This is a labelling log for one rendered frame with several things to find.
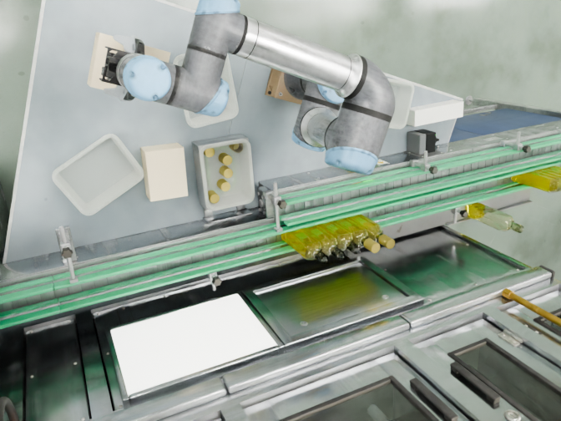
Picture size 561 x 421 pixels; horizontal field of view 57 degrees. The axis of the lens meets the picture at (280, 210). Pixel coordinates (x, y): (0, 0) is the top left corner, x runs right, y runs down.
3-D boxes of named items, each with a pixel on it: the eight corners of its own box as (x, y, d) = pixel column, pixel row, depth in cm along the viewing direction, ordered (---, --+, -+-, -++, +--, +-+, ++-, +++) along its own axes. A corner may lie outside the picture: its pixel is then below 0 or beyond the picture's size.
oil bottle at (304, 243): (280, 239, 179) (310, 263, 161) (280, 225, 177) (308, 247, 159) (295, 235, 182) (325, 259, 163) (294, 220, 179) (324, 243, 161)
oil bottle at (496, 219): (464, 215, 214) (514, 238, 192) (465, 203, 212) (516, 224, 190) (474, 212, 216) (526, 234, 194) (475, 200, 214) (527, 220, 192)
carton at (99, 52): (96, 32, 119) (99, 32, 112) (163, 51, 127) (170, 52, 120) (87, 83, 121) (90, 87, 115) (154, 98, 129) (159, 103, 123)
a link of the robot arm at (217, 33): (420, 71, 111) (211, -15, 87) (402, 119, 113) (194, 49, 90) (387, 67, 121) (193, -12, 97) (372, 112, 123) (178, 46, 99)
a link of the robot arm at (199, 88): (240, 64, 96) (184, 45, 90) (224, 123, 98) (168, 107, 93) (226, 62, 102) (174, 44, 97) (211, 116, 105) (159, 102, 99)
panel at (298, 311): (106, 337, 152) (124, 410, 123) (103, 328, 151) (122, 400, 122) (362, 262, 185) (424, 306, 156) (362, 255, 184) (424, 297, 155)
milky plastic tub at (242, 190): (199, 205, 176) (207, 212, 169) (191, 141, 168) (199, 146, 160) (246, 195, 182) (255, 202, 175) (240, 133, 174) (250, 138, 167)
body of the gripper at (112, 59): (104, 44, 108) (112, 46, 98) (145, 55, 112) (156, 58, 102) (98, 80, 110) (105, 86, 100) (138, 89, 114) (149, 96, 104)
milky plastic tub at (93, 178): (46, 168, 153) (47, 175, 146) (108, 124, 157) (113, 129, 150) (83, 210, 162) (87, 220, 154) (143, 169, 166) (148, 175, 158)
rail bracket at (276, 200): (265, 224, 174) (281, 237, 164) (262, 177, 168) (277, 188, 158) (274, 222, 175) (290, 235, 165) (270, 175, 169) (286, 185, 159)
